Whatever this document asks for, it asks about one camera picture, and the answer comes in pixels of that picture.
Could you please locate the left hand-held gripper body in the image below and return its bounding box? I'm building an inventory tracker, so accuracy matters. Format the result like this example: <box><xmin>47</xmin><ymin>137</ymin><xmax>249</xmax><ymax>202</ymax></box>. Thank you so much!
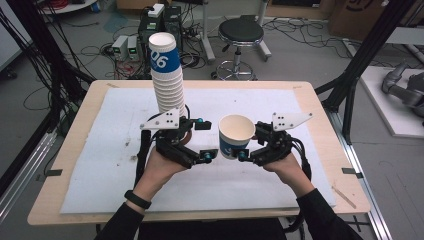
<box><xmin>139</xmin><ymin>107</ymin><xmax>203</xmax><ymax>169</ymax></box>

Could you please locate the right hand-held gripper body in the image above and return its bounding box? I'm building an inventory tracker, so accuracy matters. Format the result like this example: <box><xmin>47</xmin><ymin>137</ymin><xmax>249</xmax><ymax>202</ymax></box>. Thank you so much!
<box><xmin>249</xmin><ymin>112</ymin><xmax>314</xmax><ymax>168</ymax></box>

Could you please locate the blue white paper cup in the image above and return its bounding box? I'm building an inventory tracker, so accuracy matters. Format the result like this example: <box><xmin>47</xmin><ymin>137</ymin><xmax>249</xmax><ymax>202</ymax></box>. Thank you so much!
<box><xmin>218</xmin><ymin>114</ymin><xmax>257</xmax><ymax>160</ymax></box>

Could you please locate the stack of white paper cups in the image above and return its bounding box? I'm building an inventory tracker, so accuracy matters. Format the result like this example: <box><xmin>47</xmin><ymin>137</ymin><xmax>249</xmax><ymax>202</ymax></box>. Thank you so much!
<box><xmin>148</xmin><ymin>31</ymin><xmax>189</xmax><ymax>119</ymax></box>

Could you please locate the person's right hand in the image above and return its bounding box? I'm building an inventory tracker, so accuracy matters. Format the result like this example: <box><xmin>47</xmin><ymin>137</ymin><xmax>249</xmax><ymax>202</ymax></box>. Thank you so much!
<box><xmin>262</xmin><ymin>151</ymin><xmax>317</xmax><ymax>200</ymax></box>

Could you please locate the person's left hand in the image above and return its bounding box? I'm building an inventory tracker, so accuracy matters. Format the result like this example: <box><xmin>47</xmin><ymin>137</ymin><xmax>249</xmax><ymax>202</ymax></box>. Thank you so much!
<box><xmin>133</xmin><ymin>146</ymin><xmax>189</xmax><ymax>203</ymax></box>

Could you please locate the white foam mat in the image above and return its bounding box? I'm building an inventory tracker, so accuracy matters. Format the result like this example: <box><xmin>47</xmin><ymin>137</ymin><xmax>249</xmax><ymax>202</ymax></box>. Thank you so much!
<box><xmin>59</xmin><ymin>87</ymin><xmax>337</xmax><ymax>214</ymax></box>

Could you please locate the black wristband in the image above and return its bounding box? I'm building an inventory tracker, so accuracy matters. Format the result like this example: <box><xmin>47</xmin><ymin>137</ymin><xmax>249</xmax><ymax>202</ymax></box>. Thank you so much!
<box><xmin>124</xmin><ymin>189</ymin><xmax>153</xmax><ymax>210</ymax></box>

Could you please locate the black round stool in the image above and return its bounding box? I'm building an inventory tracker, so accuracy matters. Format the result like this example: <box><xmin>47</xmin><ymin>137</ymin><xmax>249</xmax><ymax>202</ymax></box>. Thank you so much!
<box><xmin>210</xmin><ymin>17</ymin><xmax>273</xmax><ymax>82</ymax></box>

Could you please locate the gray power supply box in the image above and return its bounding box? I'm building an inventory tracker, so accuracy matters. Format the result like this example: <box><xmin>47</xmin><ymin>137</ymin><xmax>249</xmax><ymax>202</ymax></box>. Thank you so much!
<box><xmin>111</xmin><ymin>34</ymin><xmax>130</xmax><ymax>62</ymax></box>
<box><xmin>127</xmin><ymin>35</ymin><xmax>141</xmax><ymax>62</ymax></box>

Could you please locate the black computer tower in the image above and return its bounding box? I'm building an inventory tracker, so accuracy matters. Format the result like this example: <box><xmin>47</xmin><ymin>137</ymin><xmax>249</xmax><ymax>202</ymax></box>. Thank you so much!
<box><xmin>137</xmin><ymin>4</ymin><xmax>183</xmax><ymax>46</ymax></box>

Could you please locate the white platform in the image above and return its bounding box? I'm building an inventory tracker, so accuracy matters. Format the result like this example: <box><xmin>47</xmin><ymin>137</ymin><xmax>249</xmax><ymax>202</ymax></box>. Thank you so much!
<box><xmin>359</xmin><ymin>64</ymin><xmax>424</xmax><ymax>140</ymax></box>

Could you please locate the white box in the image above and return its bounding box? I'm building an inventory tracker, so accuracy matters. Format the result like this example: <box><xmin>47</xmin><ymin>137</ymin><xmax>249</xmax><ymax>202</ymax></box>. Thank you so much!
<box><xmin>147</xmin><ymin>3</ymin><xmax>166</xmax><ymax>19</ymax></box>

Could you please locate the cardboard box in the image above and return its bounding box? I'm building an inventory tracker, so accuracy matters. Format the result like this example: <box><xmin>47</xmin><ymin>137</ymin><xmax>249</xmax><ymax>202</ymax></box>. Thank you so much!
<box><xmin>328</xmin><ymin>0</ymin><xmax>398</xmax><ymax>42</ymax></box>

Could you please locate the round white table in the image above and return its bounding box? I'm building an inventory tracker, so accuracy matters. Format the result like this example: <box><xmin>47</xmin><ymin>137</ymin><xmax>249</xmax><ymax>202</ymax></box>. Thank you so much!
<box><xmin>35</xmin><ymin>0</ymin><xmax>100</xmax><ymax>15</ymax></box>

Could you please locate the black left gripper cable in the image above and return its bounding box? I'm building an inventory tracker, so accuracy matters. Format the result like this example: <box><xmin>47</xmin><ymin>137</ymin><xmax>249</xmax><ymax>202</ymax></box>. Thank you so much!
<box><xmin>134</xmin><ymin>129</ymin><xmax>152</xmax><ymax>188</ymax></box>

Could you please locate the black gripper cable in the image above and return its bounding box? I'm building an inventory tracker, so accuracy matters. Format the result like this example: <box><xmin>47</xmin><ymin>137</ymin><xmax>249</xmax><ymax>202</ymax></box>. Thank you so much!
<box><xmin>289</xmin><ymin>135</ymin><xmax>313</xmax><ymax>183</ymax></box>
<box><xmin>134</xmin><ymin>129</ymin><xmax>152</xmax><ymax>188</ymax></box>

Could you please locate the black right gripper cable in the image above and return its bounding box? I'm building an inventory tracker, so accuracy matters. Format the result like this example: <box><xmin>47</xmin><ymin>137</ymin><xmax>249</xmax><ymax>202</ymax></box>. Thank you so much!
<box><xmin>289</xmin><ymin>135</ymin><xmax>313</xmax><ymax>183</ymax></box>

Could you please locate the aluminium rail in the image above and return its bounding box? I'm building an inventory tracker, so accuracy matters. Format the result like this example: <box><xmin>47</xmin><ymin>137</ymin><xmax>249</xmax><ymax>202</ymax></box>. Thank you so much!
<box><xmin>327</xmin><ymin>109</ymin><xmax>394</xmax><ymax>240</ymax></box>
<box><xmin>0</xmin><ymin>129</ymin><xmax>57</xmax><ymax>218</ymax></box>

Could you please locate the black metal frame post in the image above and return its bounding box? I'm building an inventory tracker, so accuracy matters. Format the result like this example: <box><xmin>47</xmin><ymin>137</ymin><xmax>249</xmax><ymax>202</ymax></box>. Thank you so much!
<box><xmin>314</xmin><ymin>0</ymin><xmax>418</xmax><ymax>145</ymax></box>

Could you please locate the black frame with cables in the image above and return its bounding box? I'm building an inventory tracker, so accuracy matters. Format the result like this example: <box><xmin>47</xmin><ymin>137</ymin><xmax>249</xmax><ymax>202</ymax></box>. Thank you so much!
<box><xmin>0</xmin><ymin>0</ymin><xmax>96</xmax><ymax>198</ymax></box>

